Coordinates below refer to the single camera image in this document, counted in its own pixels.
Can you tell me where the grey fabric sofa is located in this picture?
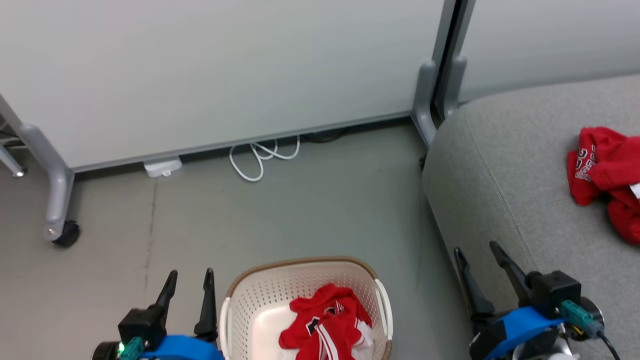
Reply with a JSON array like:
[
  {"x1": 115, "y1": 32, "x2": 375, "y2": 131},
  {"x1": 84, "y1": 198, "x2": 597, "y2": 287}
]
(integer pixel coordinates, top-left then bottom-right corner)
[{"x1": 421, "y1": 75, "x2": 640, "y2": 360}]

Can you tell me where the left camera cable green plug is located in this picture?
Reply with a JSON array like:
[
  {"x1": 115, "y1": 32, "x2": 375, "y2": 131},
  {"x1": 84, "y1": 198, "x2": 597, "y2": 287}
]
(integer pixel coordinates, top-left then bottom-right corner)
[{"x1": 117, "y1": 337, "x2": 146, "y2": 360}]

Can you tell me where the red jersey with white lettering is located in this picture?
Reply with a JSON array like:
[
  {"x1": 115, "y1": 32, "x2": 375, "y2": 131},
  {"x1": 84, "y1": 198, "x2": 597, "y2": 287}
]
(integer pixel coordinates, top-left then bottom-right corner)
[{"x1": 566, "y1": 126, "x2": 640, "y2": 246}]

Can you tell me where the grey metal table leg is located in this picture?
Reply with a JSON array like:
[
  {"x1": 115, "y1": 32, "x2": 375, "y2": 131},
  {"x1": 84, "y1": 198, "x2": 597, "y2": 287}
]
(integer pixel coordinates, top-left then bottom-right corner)
[{"x1": 0, "y1": 145, "x2": 27, "y2": 178}]

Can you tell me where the black caster wheel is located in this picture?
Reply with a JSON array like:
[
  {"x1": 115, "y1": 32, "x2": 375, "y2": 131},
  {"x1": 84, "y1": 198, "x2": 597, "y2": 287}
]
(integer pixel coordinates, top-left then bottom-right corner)
[{"x1": 52, "y1": 220, "x2": 81, "y2": 248}]

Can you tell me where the narrow white partition panel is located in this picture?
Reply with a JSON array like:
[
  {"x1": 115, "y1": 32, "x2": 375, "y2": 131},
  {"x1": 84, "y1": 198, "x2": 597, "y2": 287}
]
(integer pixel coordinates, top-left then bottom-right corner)
[{"x1": 447, "y1": 0, "x2": 640, "y2": 103}]

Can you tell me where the black floor cable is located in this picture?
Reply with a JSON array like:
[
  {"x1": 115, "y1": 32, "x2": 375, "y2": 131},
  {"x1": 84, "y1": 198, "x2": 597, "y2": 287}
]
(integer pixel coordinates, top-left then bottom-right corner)
[{"x1": 302, "y1": 129, "x2": 348, "y2": 144}]

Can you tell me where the red garment with white stripes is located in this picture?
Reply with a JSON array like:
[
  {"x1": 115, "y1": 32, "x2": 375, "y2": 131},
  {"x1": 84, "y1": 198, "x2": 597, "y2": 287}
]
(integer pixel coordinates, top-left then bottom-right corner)
[{"x1": 278, "y1": 283, "x2": 375, "y2": 360}]

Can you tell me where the cream perforated laundry basket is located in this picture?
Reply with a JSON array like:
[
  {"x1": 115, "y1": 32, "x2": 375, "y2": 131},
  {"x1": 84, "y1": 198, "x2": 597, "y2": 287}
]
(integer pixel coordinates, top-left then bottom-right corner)
[{"x1": 219, "y1": 257, "x2": 394, "y2": 360}]

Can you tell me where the wide white partition panel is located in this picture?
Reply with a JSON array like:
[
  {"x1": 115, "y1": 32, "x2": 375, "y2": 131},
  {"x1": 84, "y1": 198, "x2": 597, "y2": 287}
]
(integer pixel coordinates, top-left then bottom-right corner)
[{"x1": 0, "y1": 0, "x2": 458, "y2": 171}]

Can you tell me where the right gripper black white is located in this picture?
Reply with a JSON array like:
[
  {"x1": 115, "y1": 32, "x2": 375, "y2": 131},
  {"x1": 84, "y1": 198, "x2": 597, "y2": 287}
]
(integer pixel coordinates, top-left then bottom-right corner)
[{"x1": 454, "y1": 241, "x2": 581, "y2": 360}]

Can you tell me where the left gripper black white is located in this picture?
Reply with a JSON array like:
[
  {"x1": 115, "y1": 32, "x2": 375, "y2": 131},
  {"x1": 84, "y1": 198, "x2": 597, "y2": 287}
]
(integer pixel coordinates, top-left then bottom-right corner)
[{"x1": 92, "y1": 268, "x2": 219, "y2": 360}]

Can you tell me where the white power adapter box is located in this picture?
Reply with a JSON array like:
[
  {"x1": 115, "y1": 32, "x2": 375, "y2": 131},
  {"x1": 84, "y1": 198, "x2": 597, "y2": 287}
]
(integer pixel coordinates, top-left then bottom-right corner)
[{"x1": 143, "y1": 157, "x2": 183, "y2": 179}]

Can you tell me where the grey partition foot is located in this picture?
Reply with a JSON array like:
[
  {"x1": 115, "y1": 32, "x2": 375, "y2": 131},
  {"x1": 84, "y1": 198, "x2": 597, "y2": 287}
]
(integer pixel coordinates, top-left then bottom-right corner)
[
  {"x1": 442, "y1": 56, "x2": 468, "y2": 118},
  {"x1": 411, "y1": 61, "x2": 439, "y2": 147}
]

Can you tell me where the camera cable green plug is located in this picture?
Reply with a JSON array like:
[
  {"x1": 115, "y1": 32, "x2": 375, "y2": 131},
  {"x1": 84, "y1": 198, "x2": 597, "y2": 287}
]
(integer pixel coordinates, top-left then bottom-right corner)
[
  {"x1": 117, "y1": 337, "x2": 146, "y2": 360},
  {"x1": 560, "y1": 300, "x2": 622, "y2": 360}
]

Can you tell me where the grey partition leg with caster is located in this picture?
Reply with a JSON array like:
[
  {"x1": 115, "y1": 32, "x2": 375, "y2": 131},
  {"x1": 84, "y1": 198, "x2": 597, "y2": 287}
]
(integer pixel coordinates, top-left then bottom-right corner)
[{"x1": 19, "y1": 124, "x2": 75, "y2": 242}]

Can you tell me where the right camera cable green plug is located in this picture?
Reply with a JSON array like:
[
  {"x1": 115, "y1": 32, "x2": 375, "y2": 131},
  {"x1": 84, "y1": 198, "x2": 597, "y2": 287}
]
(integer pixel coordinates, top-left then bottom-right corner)
[{"x1": 560, "y1": 300, "x2": 622, "y2": 360}]

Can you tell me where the white looped cable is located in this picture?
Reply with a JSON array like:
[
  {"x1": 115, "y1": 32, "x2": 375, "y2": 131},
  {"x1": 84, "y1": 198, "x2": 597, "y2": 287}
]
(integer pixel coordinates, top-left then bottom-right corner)
[{"x1": 229, "y1": 136, "x2": 301, "y2": 182}]

